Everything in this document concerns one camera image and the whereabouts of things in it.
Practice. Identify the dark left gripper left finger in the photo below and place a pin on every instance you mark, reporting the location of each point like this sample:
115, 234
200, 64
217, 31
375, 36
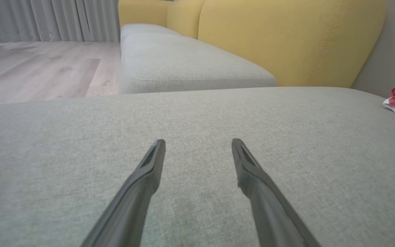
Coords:
132, 202

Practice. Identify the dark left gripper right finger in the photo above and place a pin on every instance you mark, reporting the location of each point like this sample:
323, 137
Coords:
269, 206

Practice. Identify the large grey sofa seat cushion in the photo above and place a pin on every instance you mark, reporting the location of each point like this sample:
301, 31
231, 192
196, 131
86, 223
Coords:
197, 123

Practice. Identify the small grey sofa seat cushion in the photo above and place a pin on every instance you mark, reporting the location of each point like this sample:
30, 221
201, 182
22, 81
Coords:
183, 65

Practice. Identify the wide yellow sofa backrest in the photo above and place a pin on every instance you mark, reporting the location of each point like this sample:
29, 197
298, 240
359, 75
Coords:
286, 37

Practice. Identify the narrow yellow sofa backrest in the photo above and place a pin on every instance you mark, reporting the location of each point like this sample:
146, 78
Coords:
183, 17

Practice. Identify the grey pleated curtain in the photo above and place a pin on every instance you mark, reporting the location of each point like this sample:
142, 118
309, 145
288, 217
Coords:
46, 19

